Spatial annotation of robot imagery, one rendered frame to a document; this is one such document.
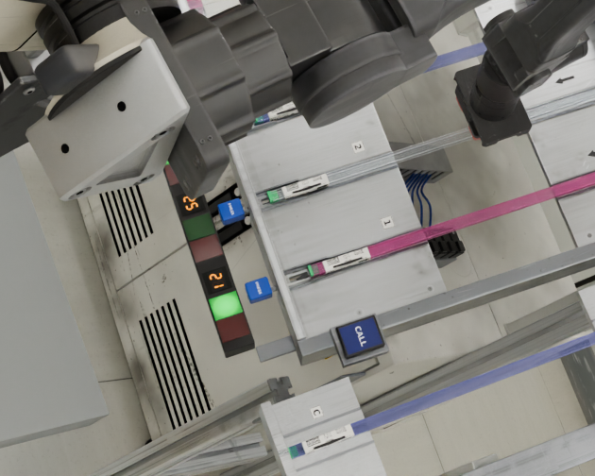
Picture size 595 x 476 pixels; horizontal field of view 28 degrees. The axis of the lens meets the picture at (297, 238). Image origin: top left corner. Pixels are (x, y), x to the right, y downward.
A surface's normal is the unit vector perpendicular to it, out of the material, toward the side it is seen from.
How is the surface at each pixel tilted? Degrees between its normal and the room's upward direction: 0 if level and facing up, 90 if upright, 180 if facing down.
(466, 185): 0
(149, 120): 82
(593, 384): 90
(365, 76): 43
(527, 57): 126
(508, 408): 0
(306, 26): 37
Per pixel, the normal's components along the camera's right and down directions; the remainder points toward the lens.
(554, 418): 0.68, -0.43
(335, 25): 0.07, -0.15
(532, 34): -0.84, 0.44
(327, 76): -0.32, 0.07
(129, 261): -0.65, 0.00
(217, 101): 0.44, 0.32
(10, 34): 0.48, 0.88
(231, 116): 0.52, 0.61
